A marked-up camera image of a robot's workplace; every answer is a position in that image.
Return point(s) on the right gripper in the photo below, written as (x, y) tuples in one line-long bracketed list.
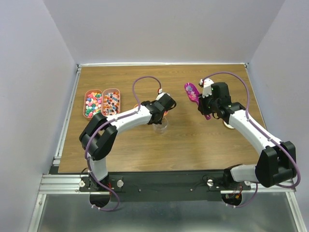
[(201, 106)]

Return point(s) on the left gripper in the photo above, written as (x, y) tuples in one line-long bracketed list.
[(160, 122)]

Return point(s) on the orange tray of star candies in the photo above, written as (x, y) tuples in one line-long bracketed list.
[(166, 112)]

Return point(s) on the clear plastic cup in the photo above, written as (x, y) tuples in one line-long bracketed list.
[(161, 128)]

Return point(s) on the magenta plastic scoop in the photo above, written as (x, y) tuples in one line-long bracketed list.
[(192, 92)]

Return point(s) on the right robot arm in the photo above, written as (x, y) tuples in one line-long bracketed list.
[(276, 158)]

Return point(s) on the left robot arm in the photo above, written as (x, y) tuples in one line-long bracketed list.
[(98, 137)]

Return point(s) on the pink tray of wrapped candies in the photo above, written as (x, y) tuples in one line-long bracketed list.
[(93, 100)]

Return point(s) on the white round lid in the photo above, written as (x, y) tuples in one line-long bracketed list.
[(228, 126)]

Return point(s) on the pink tray of lollipops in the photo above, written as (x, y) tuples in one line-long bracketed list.
[(111, 102)]

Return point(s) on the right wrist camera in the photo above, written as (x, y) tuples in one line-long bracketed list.
[(206, 85)]

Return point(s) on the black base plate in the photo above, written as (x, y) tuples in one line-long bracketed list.
[(203, 185)]

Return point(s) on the aluminium frame rail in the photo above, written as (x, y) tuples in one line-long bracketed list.
[(162, 202)]

